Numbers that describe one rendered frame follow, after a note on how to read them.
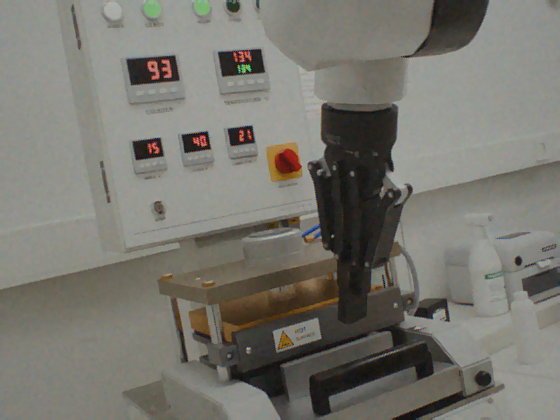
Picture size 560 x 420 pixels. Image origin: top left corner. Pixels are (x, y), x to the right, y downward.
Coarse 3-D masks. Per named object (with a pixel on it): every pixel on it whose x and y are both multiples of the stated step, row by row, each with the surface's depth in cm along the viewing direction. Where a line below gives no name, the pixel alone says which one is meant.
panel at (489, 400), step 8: (480, 400) 77; (488, 400) 77; (456, 408) 76; (464, 408) 76; (472, 408) 76; (480, 408) 77; (488, 408) 77; (496, 408) 77; (440, 416) 74; (448, 416) 75; (456, 416) 75; (464, 416) 76; (472, 416) 76; (480, 416) 76; (488, 416) 77; (496, 416) 77
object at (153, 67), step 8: (136, 64) 93; (144, 64) 93; (152, 64) 94; (160, 64) 95; (168, 64) 95; (136, 72) 93; (144, 72) 93; (152, 72) 94; (160, 72) 95; (168, 72) 95; (136, 80) 93; (144, 80) 93; (152, 80) 94
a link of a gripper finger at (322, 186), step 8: (312, 160) 72; (312, 168) 71; (312, 176) 71; (320, 176) 71; (320, 184) 71; (328, 184) 71; (320, 192) 71; (328, 192) 71; (320, 200) 71; (328, 200) 71; (320, 208) 72; (328, 208) 72; (320, 216) 72; (328, 216) 72; (320, 224) 72; (328, 224) 72; (328, 232) 72; (328, 240) 72; (328, 248) 72
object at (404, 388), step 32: (320, 352) 77; (352, 352) 78; (288, 384) 74; (384, 384) 74; (416, 384) 74; (448, 384) 76; (288, 416) 70; (320, 416) 68; (352, 416) 70; (384, 416) 72
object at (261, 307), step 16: (288, 288) 87; (304, 288) 93; (320, 288) 91; (336, 288) 89; (224, 304) 92; (240, 304) 89; (256, 304) 87; (272, 304) 85; (288, 304) 84; (304, 304) 82; (320, 304) 81; (192, 320) 90; (224, 320) 81; (240, 320) 79; (256, 320) 77; (192, 336) 91; (208, 336) 87
